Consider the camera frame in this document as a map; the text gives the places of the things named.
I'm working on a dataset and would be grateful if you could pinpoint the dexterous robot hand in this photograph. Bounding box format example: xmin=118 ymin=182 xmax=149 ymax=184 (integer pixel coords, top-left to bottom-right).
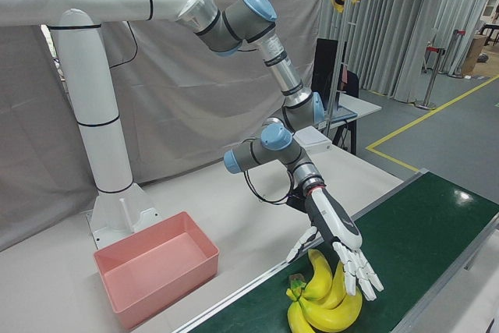
xmin=285 ymin=186 xmax=385 ymax=303

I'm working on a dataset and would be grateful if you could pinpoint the yellow plastic banana bunch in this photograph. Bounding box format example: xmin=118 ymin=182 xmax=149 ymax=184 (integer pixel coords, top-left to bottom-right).
xmin=286 ymin=249 xmax=364 ymax=333

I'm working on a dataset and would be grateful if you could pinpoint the pink plastic rectangular basket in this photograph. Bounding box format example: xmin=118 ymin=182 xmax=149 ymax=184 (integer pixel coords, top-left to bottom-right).
xmin=92 ymin=211 xmax=220 ymax=330

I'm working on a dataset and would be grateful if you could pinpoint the white flat box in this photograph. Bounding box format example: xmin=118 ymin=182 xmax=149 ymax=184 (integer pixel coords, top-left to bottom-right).
xmin=292 ymin=126 xmax=333 ymax=154

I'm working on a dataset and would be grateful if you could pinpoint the white office desk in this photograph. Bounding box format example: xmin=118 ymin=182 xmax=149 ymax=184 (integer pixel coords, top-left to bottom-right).
xmin=311 ymin=89 xmax=383 ymax=154

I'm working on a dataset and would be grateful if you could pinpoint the black office chair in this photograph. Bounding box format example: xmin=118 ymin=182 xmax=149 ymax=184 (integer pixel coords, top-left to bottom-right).
xmin=338 ymin=69 xmax=359 ymax=98

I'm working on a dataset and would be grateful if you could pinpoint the black flat monitor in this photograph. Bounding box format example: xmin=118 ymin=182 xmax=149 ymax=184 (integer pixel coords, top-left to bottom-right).
xmin=311 ymin=37 xmax=348 ymax=96

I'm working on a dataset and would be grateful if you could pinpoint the silver barrier stanchion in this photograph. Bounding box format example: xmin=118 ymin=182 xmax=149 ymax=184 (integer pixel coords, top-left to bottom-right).
xmin=415 ymin=28 xmax=440 ymax=110
xmin=448 ymin=28 xmax=467 ymax=79

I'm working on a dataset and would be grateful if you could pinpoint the grey fabric curtain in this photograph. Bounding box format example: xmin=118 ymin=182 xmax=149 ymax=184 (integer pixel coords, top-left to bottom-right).
xmin=0 ymin=0 xmax=340 ymax=252

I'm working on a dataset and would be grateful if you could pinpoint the brown cardboard box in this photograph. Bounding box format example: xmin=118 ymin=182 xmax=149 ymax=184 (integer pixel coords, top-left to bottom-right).
xmin=463 ymin=34 xmax=492 ymax=75

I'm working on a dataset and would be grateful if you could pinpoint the white robot torso column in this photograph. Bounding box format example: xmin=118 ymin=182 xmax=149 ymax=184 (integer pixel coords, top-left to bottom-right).
xmin=0 ymin=0 xmax=210 ymax=250

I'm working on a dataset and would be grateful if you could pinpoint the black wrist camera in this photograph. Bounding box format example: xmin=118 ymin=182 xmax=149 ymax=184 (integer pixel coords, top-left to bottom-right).
xmin=286 ymin=188 xmax=311 ymax=215

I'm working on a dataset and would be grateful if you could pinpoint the black hand cable loop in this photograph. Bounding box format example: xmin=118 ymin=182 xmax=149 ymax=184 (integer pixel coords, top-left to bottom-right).
xmin=239 ymin=136 xmax=309 ymax=205

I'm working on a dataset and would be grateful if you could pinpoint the green belt conveyor aluminium frame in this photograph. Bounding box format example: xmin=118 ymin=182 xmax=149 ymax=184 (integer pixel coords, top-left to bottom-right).
xmin=167 ymin=168 xmax=499 ymax=333

